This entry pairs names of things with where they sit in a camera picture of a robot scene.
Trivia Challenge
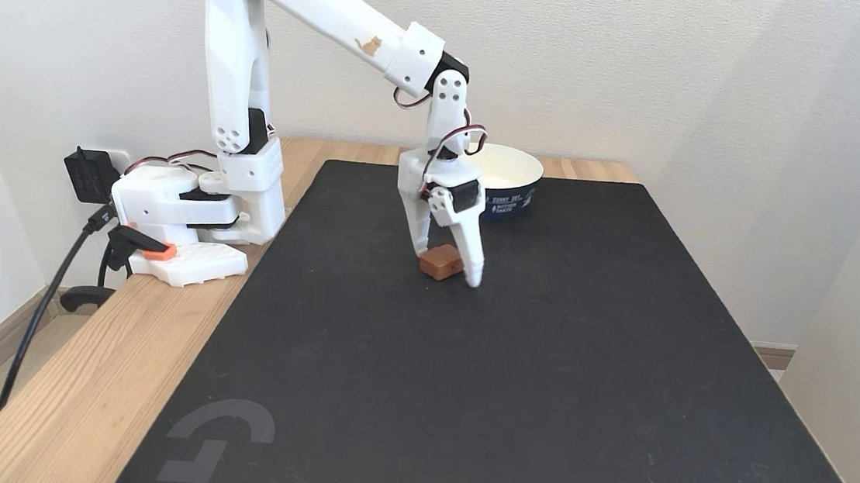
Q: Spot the brown block toy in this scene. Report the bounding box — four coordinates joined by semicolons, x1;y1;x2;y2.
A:
417;242;467;284

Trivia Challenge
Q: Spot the navy paper bowl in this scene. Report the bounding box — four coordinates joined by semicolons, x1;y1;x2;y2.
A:
469;142;546;228

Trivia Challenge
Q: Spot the black desk mat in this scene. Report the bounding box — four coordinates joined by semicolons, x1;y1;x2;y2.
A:
115;140;860;483

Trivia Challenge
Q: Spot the black clamp with orange pad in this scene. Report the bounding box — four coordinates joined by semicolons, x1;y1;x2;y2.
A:
60;218;181;322

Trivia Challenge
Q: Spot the black power adapter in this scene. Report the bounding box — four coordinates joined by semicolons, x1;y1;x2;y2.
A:
60;145;124;206

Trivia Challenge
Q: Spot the red black wrist wire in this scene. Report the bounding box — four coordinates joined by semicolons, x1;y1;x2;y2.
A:
385;86;492;202

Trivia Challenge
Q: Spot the red black base wire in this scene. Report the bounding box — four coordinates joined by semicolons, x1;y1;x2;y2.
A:
123;142;221;181

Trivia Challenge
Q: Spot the white wall outlet plate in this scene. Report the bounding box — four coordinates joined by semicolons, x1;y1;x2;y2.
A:
104;149;134;179

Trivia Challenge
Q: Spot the thick black power cable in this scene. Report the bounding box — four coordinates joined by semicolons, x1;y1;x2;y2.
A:
0;194;119;426

